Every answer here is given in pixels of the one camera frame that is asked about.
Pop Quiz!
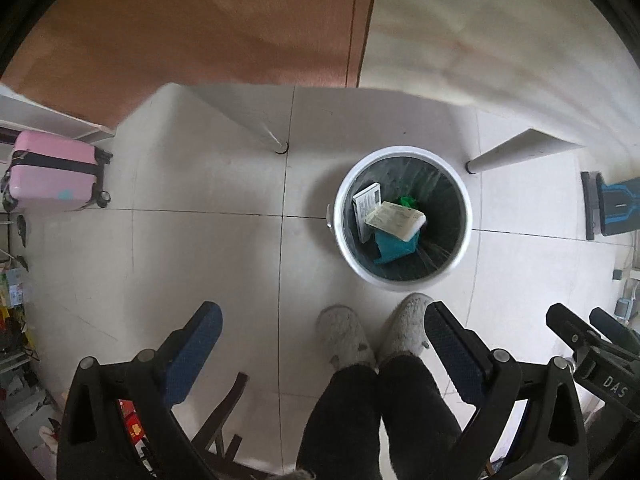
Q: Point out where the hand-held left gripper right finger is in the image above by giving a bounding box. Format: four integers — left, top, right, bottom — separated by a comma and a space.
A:
424, 301, 590, 480

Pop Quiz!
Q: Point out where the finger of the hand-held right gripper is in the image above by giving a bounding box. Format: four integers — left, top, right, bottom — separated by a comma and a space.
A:
546, 303, 608, 361
589, 307, 640, 348

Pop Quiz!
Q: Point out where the cluttered shelf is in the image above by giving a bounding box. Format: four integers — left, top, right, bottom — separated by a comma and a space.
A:
0, 247, 41, 376

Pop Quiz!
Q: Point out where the person's left leg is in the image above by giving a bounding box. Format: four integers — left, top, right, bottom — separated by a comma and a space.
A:
296, 362, 383, 480

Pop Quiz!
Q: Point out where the white flat printed box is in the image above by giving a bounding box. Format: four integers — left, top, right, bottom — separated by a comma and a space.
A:
364, 201, 427, 241

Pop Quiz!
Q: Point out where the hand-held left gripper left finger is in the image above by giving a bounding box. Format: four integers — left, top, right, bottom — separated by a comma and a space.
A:
56, 301, 224, 480

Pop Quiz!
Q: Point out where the black and blue weight bench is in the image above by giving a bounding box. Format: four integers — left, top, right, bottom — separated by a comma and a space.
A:
581, 171, 640, 241

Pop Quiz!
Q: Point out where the grey fuzzy slipper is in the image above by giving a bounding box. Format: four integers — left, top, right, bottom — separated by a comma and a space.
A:
377, 292, 435, 361
316, 304, 377, 371

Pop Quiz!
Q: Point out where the white round waste bin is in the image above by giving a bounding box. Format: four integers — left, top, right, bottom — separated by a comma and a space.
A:
327, 146, 473, 293

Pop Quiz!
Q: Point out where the white-legged table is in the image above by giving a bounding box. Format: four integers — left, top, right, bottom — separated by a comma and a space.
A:
172, 82, 586, 176

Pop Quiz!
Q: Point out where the pink suitcase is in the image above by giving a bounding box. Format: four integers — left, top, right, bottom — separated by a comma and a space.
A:
2, 131, 113, 213

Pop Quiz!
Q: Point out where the red printed box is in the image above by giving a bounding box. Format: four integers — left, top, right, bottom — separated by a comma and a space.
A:
117, 399, 151, 461

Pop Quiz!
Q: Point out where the teal box in bin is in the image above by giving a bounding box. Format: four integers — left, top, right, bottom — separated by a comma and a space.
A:
374, 230, 421, 266

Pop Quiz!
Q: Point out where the dark wooden chair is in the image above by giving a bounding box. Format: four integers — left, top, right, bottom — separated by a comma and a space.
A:
192, 372, 251, 466

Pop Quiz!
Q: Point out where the table with striped tablecloth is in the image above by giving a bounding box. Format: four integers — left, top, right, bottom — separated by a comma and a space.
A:
2, 0, 640, 161

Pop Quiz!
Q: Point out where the white printed carton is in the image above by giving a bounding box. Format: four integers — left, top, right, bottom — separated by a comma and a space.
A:
352, 183, 383, 242

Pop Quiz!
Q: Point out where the white cabinet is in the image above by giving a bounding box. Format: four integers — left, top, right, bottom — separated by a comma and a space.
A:
0, 82, 116, 143

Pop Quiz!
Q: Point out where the black bin liner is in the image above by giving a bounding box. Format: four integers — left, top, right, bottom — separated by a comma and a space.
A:
340, 157, 467, 281

